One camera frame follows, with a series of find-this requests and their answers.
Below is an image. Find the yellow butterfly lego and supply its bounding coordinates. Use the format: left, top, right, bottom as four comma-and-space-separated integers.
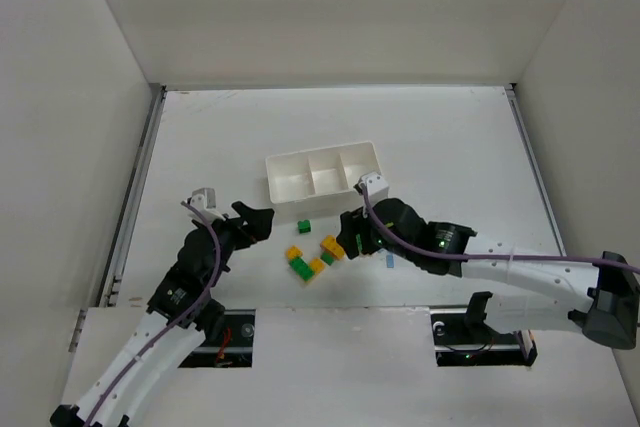
320, 235, 346, 260

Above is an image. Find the green lego cube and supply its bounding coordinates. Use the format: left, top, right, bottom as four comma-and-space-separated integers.
297, 219, 312, 235

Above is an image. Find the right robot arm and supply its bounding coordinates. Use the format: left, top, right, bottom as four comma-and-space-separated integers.
337, 198, 639, 350

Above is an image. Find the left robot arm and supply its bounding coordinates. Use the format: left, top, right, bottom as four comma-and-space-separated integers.
49, 197, 275, 426

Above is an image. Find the small green lego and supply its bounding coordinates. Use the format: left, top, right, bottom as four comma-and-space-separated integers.
321, 253, 334, 265

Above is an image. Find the yellow lego brick left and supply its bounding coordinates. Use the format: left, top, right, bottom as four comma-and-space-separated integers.
285, 246, 303, 261

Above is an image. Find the yellow lego brick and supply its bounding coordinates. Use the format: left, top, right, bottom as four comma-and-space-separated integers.
285, 246, 303, 261
308, 258, 325, 275

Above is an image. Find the yellow lego brick lower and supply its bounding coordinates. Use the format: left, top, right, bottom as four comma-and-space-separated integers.
308, 258, 325, 275

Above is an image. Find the green lego brick centre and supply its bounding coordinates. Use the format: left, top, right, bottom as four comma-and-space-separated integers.
289, 257, 315, 282

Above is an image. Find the white three-compartment tray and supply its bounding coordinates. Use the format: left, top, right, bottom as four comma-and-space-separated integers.
265, 141, 382, 217

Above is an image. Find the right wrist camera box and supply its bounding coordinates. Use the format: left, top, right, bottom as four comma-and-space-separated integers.
354, 172, 389, 205

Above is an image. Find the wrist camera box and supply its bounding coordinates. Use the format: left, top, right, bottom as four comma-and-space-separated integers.
185, 187, 223, 223
354, 172, 389, 205

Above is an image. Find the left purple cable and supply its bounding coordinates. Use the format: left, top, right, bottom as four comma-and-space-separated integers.
79, 201, 224, 427

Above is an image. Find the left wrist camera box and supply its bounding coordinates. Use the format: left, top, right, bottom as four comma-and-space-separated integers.
185, 187, 223, 223

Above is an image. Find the left aluminium rail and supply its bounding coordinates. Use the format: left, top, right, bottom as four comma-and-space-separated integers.
91, 83, 167, 307

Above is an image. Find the aluminium rail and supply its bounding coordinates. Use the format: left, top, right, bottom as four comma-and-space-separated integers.
91, 83, 167, 307
504, 84, 566, 254

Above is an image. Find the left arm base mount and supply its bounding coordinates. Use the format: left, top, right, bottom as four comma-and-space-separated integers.
180, 310, 256, 369

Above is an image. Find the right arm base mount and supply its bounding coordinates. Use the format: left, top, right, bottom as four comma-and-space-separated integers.
430, 291, 538, 367

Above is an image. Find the right aluminium rail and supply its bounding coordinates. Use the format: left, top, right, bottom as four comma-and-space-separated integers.
504, 84, 566, 254

